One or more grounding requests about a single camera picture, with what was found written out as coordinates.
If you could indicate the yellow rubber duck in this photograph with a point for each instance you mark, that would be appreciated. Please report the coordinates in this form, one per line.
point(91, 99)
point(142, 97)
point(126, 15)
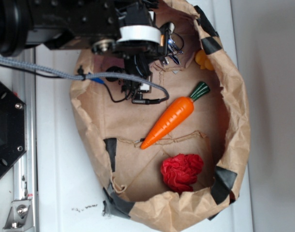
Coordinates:
point(203, 61)

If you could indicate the brown paper bag bin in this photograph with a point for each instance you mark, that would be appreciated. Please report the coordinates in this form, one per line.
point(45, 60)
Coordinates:
point(218, 131)

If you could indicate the orange plastic carrot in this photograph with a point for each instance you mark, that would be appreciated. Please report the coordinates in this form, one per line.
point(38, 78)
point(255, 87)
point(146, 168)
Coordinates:
point(180, 109)

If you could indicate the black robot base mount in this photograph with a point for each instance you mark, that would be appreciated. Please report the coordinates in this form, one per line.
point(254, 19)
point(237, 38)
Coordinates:
point(12, 129)

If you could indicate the red crumpled cloth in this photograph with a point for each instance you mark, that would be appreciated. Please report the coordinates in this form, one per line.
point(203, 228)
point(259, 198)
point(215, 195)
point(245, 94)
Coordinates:
point(180, 172)

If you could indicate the aluminium frame rail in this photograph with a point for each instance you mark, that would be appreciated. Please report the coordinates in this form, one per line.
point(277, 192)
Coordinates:
point(24, 215)

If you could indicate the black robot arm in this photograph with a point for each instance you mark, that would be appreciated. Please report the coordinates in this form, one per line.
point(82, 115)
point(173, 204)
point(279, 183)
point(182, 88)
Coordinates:
point(57, 24)

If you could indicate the silver key bunch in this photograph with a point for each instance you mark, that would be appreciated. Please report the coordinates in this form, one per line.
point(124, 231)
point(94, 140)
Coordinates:
point(171, 49)

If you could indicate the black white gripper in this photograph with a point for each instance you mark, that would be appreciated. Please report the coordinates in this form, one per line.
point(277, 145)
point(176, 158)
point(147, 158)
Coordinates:
point(138, 31)

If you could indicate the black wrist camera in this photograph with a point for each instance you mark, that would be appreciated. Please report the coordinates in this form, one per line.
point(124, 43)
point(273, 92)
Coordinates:
point(138, 66)

